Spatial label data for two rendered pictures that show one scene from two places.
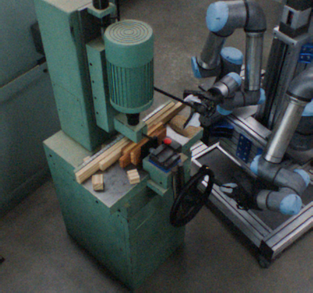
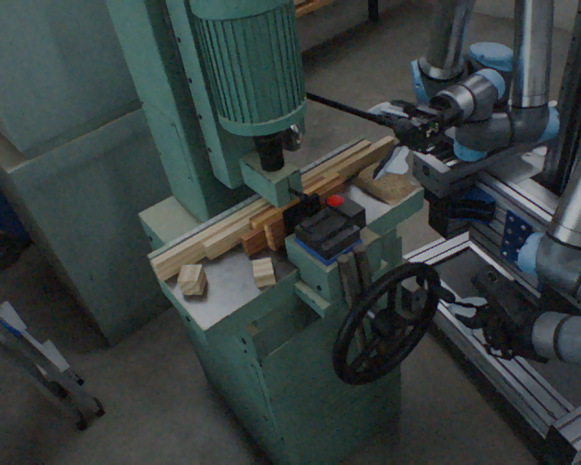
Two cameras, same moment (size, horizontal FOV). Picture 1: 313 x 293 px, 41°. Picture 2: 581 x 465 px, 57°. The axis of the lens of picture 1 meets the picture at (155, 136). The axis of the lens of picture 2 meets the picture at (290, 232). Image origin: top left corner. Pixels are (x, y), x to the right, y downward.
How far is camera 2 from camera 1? 0.73 m
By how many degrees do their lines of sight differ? 13
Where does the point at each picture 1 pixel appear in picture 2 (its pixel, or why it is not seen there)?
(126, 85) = (232, 66)
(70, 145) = (182, 220)
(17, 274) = (117, 439)
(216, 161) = (468, 271)
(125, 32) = not seen: outside the picture
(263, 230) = (553, 406)
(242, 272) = not seen: outside the picture
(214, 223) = (460, 384)
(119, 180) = (236, 279)
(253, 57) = (531, 30)
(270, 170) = (568, 266)
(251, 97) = (528, 122)
